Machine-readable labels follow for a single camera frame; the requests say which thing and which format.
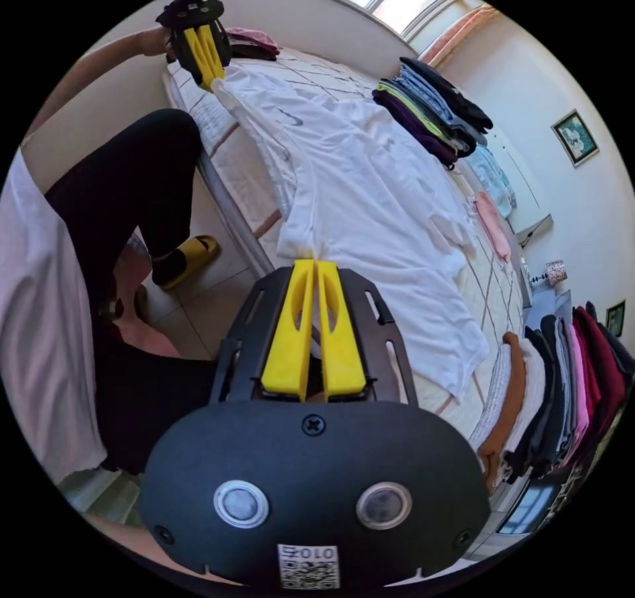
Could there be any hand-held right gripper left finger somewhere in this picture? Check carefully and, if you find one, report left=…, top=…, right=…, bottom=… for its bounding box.
left=261, top=258, right=316, bottom=404

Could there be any large framed picture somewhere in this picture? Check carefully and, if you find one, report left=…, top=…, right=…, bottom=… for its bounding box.
left=550, top=108, right=601, bottom=169

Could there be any pile of clothes with maroon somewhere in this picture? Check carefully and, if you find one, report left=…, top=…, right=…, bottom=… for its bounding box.
left=475, top=300, right=635, bottom=493

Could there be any small framed picture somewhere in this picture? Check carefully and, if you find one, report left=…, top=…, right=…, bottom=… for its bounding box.
left=605, top=300, right=628, bottom=337

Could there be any person's right forearm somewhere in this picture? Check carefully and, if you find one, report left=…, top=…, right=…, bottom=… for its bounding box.
left=81, top=513, right=209, bottom=581

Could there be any bed with checked quilt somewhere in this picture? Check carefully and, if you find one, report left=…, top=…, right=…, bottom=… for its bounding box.
left=163, top=44, right=534, bottom=460

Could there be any pink curtain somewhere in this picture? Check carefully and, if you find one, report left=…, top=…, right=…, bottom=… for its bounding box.
left=419, top=4, right=500, bottom=66

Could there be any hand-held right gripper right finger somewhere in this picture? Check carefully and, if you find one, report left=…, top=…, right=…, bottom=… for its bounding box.
left=317, top=260, right=368, bottom=404

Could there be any pile of clothes with purple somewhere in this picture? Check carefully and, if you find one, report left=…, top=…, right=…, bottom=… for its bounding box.
left=372, top=56, right=496, bottom=170

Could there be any light blue folded garment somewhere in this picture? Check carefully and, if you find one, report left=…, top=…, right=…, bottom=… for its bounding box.
left=464, top=145, right=520, bottom=220

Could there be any person's left forearm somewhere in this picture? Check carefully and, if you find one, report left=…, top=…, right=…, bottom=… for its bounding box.
left=22, top=28, right=149, bottom=135

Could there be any white short sleeve shirt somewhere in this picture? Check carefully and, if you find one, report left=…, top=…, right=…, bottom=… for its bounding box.
left=210, top=60, right=492, bottom=404

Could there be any pink folded garment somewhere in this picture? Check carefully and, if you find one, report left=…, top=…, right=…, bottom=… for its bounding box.
left=468, top=191, right=513, bottom=265

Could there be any patterned table lamp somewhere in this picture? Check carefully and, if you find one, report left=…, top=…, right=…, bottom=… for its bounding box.
left=544, top=259, right=568, bottom=297

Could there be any person's body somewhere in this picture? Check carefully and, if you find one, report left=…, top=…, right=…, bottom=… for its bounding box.
left=0, top=108, right=222, bottom=525

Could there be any person's left hand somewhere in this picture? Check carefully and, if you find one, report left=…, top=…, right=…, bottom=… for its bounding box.
left=140, top=24, right=183, bottom=64

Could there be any small pink and dark pile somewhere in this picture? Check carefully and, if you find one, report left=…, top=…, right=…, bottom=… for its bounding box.
left=226, top=26, right=282, bottom=62

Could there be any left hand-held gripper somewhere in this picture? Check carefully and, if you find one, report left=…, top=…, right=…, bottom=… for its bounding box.
left=155, top=0, right=245, bottom=89

